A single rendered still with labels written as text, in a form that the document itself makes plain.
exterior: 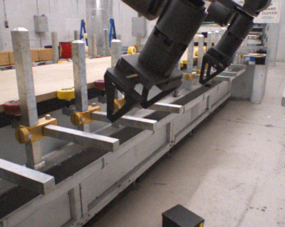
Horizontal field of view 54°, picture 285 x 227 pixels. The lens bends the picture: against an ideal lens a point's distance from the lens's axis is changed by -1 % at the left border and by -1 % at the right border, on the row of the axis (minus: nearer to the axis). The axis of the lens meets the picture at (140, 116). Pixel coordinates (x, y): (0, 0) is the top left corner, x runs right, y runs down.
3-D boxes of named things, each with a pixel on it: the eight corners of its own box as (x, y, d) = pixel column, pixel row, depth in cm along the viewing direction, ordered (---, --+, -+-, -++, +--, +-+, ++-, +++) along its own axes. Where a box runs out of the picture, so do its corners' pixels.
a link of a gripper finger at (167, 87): (114, 100, 49) (137, 55, 44) (136, 93, 55) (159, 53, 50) (141, 125, 47) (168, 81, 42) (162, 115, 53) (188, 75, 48)
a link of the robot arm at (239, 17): (256, 19, 70) (259, 20, 75) (233, 5, 72) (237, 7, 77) (240, 42, 73) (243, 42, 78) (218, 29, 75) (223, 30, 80)
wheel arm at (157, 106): (182, 114, 123) (182, 104, 122) (179, 115, 121) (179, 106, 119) (102, 102, 144) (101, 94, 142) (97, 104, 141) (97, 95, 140)
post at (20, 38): (44, 174, 95) (28, 27, 81) (36, 179, 92) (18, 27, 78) (37, 172, 97) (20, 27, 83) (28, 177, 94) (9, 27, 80)
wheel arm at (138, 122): (157, 130, 102) (157, 119, 101) (153, 133, 100) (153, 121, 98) (68, 114, 123) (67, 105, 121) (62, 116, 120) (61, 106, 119)
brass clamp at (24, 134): (59, 132, 97) (58, 118, 95) (27, 146, 85) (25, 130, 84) (46, 129, 99) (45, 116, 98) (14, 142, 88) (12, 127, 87)
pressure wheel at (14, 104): (2, 135, 96) (-2, 102, 93) (15, 127, 104) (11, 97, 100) (24, 136, 95) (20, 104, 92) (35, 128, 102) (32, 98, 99)
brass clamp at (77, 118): (102, 118, 118) (102, 106, 116) (81, 127, 107) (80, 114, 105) (90, 115, 121) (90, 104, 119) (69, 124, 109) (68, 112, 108)
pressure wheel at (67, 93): (55, 115, 119) (52, 88, 116) (69, 111, 125) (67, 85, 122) (67, 118, 115) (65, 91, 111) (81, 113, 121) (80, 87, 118)
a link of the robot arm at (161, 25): (204, 5, 34) (217, 7, 39) (162, -22, 36) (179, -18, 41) (176, 53, 38) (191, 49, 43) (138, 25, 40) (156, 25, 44)
